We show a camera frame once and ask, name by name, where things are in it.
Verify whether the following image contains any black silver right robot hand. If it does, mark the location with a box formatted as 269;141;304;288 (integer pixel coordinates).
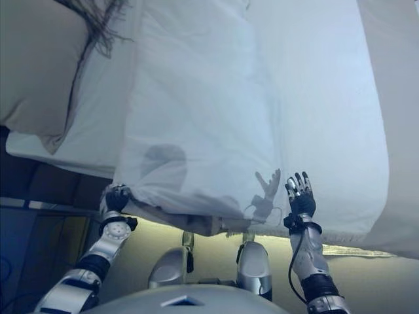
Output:
284;171;317;218

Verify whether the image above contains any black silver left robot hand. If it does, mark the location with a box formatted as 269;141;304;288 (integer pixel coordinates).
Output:
100;183;132;214

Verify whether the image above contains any white duvet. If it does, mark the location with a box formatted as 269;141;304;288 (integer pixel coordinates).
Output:
111;0;390;243

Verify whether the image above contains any beige fringed bed runner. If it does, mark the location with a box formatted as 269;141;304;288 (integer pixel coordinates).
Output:
323;0;419;259

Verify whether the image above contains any white fitted mattress sheet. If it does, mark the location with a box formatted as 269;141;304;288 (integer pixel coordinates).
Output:
6;0;151;179

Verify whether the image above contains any pale textured floor rug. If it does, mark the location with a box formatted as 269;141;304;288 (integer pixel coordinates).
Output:
322;243;397;261

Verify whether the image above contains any wooden nightstand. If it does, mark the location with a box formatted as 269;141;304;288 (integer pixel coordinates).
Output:
0;196;99;314

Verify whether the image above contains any grey robot torso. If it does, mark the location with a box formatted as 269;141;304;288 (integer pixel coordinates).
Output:
88;284;308;314

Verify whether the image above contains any large beige pillow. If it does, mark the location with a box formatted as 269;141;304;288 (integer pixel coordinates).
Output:
0;0;91;155

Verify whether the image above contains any patterned fringed cushion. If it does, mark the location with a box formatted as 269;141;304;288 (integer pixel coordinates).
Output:
54;0;135;66

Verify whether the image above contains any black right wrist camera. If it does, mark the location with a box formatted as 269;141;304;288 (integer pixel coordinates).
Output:
283;214;304;230

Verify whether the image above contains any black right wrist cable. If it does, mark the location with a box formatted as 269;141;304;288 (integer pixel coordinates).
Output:
287;225;308;304

